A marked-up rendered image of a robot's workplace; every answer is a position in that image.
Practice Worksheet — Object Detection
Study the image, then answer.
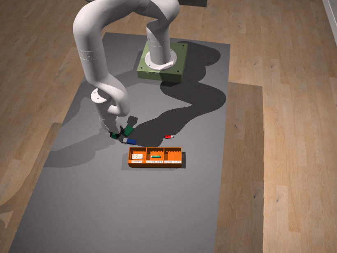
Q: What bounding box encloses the beige domino tile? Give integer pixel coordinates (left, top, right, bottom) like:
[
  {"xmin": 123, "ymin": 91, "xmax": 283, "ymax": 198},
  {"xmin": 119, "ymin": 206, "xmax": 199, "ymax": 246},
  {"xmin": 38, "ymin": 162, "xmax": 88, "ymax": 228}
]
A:
[{"xmin": 132, "ymin": 154, "xmax": 143, "ymax": 159}]

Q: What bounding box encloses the blue and white eraser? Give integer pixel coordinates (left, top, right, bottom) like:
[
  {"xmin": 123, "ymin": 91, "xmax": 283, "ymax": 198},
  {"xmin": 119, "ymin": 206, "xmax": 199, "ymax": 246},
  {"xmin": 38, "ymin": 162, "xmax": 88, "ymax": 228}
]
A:
[{"xmin": 123, "ymin": 138, "xmax": 136, "ymax": 145}]

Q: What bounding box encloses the orange rack of bins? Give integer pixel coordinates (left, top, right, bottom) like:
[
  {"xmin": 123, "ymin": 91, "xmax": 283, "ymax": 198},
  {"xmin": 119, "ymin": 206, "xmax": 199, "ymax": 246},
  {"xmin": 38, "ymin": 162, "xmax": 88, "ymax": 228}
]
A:
[{"xmin": 128, "ymin": 147, "xmax": 182, "ymax": 167}]

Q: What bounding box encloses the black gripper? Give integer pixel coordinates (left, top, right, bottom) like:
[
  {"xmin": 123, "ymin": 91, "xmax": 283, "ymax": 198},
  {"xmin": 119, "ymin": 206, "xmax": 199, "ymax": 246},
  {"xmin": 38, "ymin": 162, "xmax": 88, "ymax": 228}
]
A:
[{"xmin": 99, "ymin": 116, "xmax": 125, "ymax": 138}]

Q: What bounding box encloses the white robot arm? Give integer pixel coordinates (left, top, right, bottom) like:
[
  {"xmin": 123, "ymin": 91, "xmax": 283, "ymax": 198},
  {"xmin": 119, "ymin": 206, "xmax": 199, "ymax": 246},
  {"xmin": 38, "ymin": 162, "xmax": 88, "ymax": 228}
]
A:
[{"xmin": 73, "ymin": 0, "xmax": 180, "ymax": 123}]

